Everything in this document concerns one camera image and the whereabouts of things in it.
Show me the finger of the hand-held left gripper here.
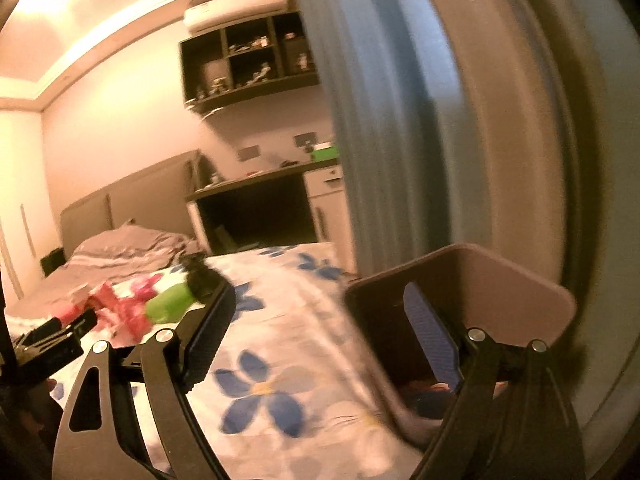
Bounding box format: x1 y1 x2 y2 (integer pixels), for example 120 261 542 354
50 309 98 335

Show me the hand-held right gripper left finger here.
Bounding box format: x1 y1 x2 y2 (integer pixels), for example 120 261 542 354
52 280 236 480

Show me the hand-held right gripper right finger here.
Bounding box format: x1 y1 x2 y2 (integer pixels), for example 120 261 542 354
404 282 586 480

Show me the pink plastic bag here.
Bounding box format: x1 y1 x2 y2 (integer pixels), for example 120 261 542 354
90 275 161 337

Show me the green paper cup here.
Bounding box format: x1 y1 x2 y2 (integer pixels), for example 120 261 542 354
144 284 197 325

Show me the brown plastic bin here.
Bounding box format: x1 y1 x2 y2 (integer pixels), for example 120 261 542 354
344 243 577 450

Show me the black bedside stand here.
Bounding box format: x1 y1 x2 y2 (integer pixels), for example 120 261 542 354
40 247 67 279

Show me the white wardrobe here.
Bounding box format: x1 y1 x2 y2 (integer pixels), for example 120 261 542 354
0 109 48 306

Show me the brown padded headboard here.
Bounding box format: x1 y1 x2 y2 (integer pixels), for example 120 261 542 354
60 149 202 257

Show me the dark top desk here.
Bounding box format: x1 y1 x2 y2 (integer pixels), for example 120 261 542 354
186 157 346 257

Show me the white drawer cabinet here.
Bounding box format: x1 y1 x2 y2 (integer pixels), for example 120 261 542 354
305 165 351 246

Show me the blue curtain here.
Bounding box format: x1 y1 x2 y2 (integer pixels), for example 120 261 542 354
289 0 481 281

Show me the beige curtain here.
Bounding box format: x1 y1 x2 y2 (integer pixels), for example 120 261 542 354
415 0 593 301

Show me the group of small figurines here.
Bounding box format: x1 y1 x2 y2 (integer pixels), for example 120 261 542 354
197 32 313 98

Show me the white air conditioner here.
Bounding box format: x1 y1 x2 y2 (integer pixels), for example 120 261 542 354
183 0 289 31

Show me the dark wall shelf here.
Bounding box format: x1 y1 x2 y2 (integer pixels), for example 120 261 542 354
179 10 321 115

